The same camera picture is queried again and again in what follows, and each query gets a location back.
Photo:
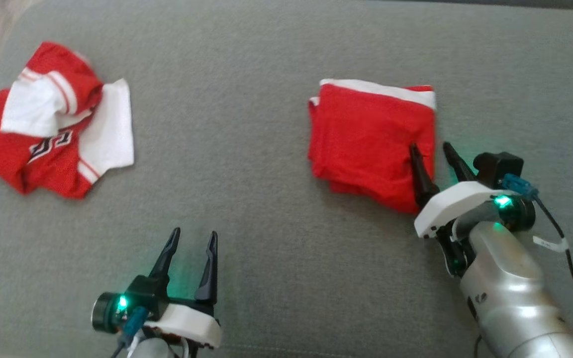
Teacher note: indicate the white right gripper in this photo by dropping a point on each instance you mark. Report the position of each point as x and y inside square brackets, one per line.
[445, 206]

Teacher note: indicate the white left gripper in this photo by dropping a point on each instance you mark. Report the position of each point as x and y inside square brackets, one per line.
[192, 323]

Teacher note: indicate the red shorts white trim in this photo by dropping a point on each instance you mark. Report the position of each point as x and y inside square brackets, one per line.
[366, 139]

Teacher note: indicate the red white basketball jersey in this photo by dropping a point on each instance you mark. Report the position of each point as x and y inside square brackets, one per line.
[43, 159]

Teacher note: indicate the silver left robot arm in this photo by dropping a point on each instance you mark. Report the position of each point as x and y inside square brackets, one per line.
[103, 313]

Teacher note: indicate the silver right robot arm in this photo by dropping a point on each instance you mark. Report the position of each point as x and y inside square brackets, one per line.
[505, 288]

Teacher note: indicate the large grey fabric sofa cushion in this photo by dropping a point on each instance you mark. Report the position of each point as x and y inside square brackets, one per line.
[266, 223]

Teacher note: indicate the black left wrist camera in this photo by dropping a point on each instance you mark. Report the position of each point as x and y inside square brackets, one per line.
[144, 296]

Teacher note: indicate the blue left camera connector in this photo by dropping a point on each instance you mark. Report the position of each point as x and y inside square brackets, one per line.
[135, 323]

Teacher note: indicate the blue camera connector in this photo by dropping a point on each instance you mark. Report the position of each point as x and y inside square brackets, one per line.
[135, 323]
[519, 186]

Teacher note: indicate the blue right camera connector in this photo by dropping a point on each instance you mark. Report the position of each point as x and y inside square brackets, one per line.
[519, 186]

